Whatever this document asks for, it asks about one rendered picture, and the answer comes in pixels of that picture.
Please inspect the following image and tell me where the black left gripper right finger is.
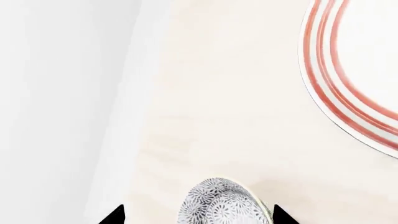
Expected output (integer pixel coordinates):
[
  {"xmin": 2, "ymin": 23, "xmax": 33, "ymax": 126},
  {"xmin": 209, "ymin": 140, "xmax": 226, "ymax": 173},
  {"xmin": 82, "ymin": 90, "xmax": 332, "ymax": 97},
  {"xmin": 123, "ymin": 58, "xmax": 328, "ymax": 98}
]
[{"xmin": 272, "ymin": 203, "xmax": 301, "ymax": 224}]

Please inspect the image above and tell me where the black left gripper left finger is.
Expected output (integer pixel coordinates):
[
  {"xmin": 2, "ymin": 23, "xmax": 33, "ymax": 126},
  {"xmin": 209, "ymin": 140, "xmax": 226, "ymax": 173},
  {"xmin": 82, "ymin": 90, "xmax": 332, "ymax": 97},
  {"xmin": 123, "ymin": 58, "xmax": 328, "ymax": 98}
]
[{"xmin": 98, "ymin": 203, "xmax": 126, "ymax": 224}]

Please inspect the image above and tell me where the floral patterned bowl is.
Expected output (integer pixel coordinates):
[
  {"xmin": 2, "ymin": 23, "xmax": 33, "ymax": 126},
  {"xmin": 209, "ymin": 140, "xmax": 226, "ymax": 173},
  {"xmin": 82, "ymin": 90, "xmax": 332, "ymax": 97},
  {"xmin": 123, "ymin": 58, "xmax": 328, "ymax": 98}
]
[{"xmin": 177, "ymin": 177, "xmax": 275, "ymax": 224}]

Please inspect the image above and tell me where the white plate with red rings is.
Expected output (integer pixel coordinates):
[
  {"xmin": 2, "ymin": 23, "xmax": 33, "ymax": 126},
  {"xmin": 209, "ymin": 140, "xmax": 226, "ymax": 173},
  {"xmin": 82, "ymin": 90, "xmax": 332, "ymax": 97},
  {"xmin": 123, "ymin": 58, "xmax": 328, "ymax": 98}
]
[{"xmin": 297, "ymin": 0, "xmax": 398, "ymax": 160}]

